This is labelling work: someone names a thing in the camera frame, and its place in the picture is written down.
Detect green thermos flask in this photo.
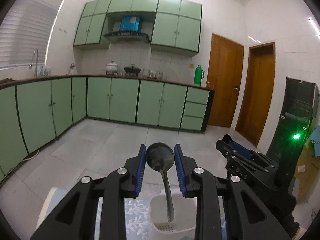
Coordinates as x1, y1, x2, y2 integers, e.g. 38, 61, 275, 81
194, 65, 204, 86

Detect white plastic utensil holder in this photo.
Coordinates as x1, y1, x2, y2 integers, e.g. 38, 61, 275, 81
148, 188, 197, 239

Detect black wok on stove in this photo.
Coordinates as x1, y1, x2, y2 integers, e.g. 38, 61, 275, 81
124, 64, 141, 76

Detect green kitchen cabinets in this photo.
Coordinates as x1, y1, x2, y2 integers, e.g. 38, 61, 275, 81
73, 0, 202, 57
1, 75, 214, 177

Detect black glass cabinet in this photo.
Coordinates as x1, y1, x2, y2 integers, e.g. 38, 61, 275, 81
266, 77, 319, 163

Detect right brown wooden door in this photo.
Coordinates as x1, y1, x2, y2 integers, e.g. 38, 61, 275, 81
235, 42, 276, 146

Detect blue patterned table mat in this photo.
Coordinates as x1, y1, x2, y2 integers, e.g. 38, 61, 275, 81
37, 187, 228, 240

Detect brown wooden door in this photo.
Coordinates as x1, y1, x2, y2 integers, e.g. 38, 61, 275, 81
235, 42, 276, 146
207, 34, 244, 128

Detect green lower kitchen cabinets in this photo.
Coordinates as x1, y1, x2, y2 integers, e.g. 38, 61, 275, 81
1, 75, 214, 177

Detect white cooking pot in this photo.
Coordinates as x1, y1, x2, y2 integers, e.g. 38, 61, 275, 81
106, 61, 118, 75

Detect black metal spoon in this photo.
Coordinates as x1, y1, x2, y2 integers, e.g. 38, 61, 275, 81
146, 142, 175, 223

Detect chrome sink faucet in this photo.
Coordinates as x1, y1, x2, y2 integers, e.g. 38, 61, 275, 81
29, 49, 39, 77

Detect left brown wooden door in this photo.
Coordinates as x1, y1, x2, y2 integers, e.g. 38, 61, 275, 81
207, 34, 244, 128

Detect range hood with blue box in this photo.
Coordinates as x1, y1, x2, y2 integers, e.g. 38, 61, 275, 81
103, 16, 150, 44

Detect white window blind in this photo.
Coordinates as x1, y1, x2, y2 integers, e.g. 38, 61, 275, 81
1, 0, 64, 69

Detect green upper kitchen cabinets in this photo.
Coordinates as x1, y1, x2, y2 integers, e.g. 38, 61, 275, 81
73, 0, 202, 57

